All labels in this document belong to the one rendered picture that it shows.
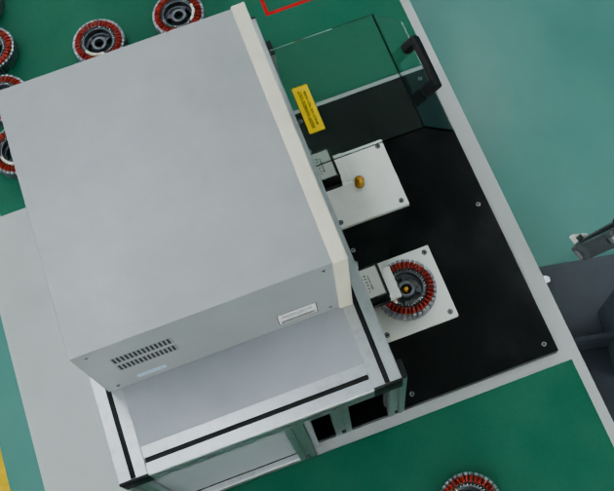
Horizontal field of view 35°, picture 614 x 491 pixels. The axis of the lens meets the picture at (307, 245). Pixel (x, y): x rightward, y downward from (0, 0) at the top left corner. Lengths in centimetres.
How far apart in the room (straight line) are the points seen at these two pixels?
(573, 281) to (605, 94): 59
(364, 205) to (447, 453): 50
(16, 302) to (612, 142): 171
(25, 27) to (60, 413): 87
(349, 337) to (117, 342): 36
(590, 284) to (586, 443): 93
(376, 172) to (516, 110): 104
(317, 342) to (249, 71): 41
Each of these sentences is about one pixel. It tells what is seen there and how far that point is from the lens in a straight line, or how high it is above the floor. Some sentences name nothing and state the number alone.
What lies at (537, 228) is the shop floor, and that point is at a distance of 275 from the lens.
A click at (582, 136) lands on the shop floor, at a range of 289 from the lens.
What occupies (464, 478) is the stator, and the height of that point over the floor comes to 78.
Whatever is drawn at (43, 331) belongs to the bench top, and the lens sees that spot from 196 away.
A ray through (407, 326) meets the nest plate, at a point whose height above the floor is 78.
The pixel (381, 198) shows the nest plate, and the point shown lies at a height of 78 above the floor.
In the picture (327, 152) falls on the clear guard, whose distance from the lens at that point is 163.
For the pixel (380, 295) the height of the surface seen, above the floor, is 92.
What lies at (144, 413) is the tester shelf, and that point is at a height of 111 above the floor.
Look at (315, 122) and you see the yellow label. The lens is 166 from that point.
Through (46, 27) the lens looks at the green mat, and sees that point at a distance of 226.
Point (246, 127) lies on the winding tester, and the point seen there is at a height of 132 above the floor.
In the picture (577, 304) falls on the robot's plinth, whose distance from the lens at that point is 268.
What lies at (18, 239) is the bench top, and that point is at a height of 75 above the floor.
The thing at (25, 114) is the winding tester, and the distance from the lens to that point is 147.
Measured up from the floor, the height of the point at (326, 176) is 92.
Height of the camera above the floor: 253
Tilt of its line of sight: 69 degrees down
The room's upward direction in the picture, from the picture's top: 12 degrees counter-clockwise
